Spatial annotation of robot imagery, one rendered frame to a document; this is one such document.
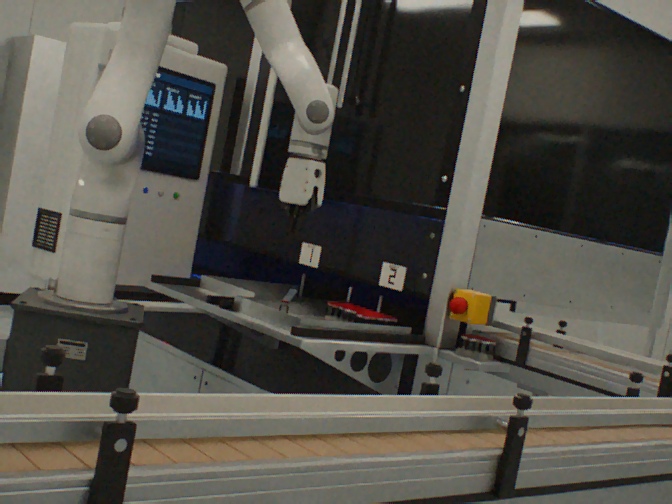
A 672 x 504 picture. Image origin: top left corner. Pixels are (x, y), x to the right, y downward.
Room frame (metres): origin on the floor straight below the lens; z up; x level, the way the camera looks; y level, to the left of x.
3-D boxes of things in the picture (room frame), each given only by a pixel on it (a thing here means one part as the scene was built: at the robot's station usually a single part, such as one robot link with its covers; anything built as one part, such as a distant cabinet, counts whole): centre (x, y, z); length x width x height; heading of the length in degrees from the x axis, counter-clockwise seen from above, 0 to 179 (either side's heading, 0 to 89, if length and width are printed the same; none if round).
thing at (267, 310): (2.10, 0.00, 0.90); 0.34 x 0.26 x 0.04; 130
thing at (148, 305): (2.60, 0.54, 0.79); 0.45 x 0.28 x 0.03; 141
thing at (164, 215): (2.73, 0.67, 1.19); 0.50 x 0.19 x 0.78; 141
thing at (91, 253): (1.88, 0.51, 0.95); 0.19 x 0.19 x 0.18
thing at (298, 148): (1.92, 0.10, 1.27); 0.09 x 0.08 x 0.03; 42
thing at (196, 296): (2.26, 0.08, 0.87); 0.70 x 0.48 x 0.02; 41
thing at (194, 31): (3.06, 0.53, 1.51); 0.49 x 0.01 x 0.59; 41
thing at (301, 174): (1.92, 0.10, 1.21); 0.10 x 0.08 x 0.11; 42
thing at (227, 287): (2.43, 0.14, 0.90); 0.34 x 0.26 x 0.04; 131
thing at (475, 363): (2.08, -0.38, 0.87); 0.14 x 0.13 x 0.02; 131
